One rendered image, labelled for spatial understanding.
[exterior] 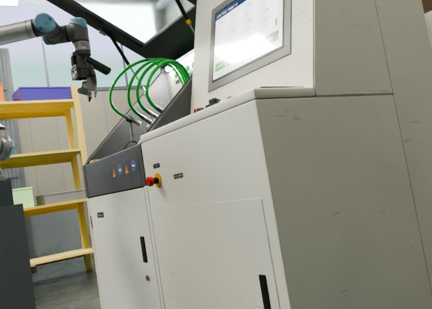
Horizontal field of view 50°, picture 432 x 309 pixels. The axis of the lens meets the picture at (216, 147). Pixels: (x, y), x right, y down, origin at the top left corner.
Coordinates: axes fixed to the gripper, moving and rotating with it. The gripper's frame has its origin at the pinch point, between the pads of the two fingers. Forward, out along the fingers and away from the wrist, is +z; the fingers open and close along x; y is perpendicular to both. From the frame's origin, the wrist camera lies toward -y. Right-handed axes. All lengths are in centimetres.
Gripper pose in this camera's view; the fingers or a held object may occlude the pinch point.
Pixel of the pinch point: (93, 97)
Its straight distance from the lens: 213.7
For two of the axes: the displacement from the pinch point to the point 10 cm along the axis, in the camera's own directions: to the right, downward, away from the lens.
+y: -8.2, 0.9, -5.6
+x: 5.5, -1.6, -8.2
